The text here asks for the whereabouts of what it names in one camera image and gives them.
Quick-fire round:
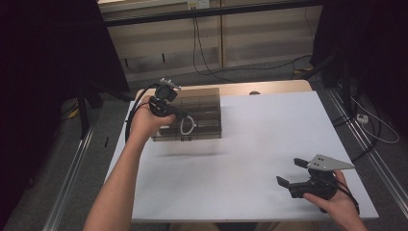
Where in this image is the white ring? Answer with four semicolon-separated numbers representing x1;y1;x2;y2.
180;115;197;136

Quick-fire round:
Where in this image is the black stand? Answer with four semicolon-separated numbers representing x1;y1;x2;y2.
301;47;354;114
76;80;133;140

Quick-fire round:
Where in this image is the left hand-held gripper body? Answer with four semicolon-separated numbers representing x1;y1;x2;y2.
147;77;183;118

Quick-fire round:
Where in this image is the black curtain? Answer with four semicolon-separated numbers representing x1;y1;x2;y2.
0;0;130;225
309;0;408;133

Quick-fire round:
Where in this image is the metal floor rail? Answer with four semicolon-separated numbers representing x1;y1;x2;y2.
41;124;97;231
325;88;408;219

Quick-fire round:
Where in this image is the white wall socket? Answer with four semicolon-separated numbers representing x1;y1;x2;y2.
187;0;212;10

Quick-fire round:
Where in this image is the left hand-held gripper cable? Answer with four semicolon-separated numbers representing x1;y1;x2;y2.
123;82;162;144

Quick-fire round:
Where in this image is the black hanging cable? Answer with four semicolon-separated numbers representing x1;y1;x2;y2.
194;17;237;84
191;17;314;78

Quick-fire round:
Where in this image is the white table board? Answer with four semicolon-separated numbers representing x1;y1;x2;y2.
105;90;380;223

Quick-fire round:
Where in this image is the person's left hand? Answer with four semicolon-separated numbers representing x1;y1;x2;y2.
129;95;177;142

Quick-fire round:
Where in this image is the right hand-held gripper cable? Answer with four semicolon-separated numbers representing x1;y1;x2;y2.
335;181;361;217

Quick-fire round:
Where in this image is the wooden table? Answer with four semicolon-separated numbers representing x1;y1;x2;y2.
134;79;314;102

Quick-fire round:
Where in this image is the person's right hand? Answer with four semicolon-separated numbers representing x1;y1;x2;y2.
302;169;361;227

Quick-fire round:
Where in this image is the black horizontal bar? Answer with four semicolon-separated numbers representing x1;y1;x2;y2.
104;0;325;28

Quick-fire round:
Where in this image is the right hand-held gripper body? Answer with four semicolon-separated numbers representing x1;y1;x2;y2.
288;154;356;200

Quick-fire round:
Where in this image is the white floor cable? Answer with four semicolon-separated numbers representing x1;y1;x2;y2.
349;95;400;144

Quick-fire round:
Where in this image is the black floor cable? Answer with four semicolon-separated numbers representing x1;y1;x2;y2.
331;105;383;164

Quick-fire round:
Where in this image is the smoked transparent drawer box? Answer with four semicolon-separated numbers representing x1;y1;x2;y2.
151;88;223;142

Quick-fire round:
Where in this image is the hand-held gripper cable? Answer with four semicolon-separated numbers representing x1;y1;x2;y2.
123;82;162;144
335;181;361;217

